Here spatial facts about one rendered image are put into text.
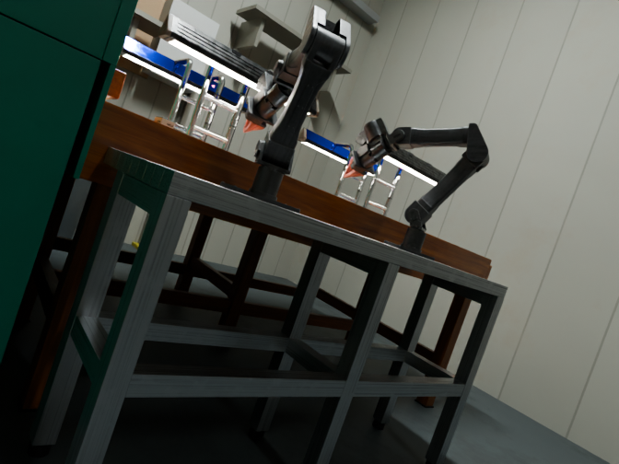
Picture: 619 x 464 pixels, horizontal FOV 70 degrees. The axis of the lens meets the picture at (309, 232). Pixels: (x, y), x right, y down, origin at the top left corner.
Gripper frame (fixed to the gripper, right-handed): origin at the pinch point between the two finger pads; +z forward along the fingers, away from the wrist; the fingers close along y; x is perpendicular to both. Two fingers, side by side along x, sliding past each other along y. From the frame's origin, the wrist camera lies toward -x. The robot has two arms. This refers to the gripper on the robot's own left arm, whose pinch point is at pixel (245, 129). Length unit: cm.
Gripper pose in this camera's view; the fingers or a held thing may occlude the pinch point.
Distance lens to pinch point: 139.8
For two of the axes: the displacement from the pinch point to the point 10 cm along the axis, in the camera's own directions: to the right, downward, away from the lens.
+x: 1.2, 8.7, -4.8
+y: -7.4, -2.4, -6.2
